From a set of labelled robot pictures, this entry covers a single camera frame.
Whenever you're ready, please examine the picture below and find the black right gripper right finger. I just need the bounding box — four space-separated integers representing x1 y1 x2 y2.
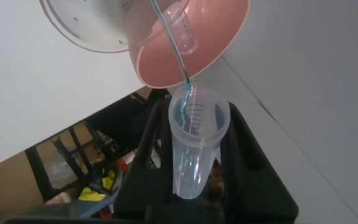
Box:
201 102 298 224

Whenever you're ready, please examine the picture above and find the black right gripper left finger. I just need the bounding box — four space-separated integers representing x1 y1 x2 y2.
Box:
115 99 180 219

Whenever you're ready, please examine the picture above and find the test tube with blue pigment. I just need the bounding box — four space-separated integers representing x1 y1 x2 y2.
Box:
168 81 231 200

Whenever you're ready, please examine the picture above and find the yellow cloth item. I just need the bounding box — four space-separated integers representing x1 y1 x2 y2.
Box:
78 169 117 202

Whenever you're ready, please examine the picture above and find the pink bowl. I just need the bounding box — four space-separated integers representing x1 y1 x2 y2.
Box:
127 0 251 90

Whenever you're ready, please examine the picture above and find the clear glass beaker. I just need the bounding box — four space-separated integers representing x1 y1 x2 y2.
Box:
39 0 192 54

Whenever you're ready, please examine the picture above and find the black metal frame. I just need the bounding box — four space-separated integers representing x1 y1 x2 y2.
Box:
25 88 170 203

